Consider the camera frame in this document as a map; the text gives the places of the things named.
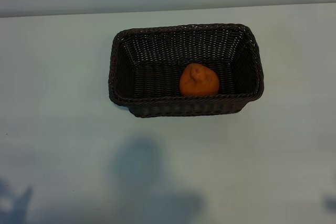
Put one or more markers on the dark brown woven wicker basket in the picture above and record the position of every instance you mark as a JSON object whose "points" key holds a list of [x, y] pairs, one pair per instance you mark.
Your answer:
{"points": [[157, 82]]}

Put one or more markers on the orange fruit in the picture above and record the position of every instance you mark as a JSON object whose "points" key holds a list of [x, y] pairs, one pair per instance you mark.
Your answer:
{"points": [[199, 83]]}

